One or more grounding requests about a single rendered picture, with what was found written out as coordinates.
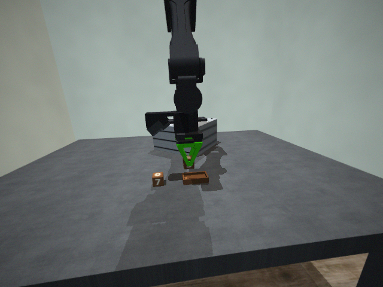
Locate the brown number cube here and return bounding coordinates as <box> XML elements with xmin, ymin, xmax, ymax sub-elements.
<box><xmin>183</xmin><ymin>155</ymin><xmax>194</xmax><ymax>169</ymax></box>
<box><xmin>152</xmin><ymin>172</ymin><xmax>164</xmax><ymax>187</ymax></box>

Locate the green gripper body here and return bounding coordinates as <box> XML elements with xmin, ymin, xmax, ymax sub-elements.
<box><xmin>175</xmin><ymin>110</ymin><xmax>203</xmax><ymax>144</ymax></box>

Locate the orange rectangular tray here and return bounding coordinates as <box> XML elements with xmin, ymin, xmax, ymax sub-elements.
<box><xmin>182</xmin><ymin>171</ymin><xmax>209</xmax><ymax>185</ymax></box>

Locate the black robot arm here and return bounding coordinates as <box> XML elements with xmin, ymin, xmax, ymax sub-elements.
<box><xmin>145</xmin><ymin>0</ymin><xmax>205</xmax><ymax>136</ymax></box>

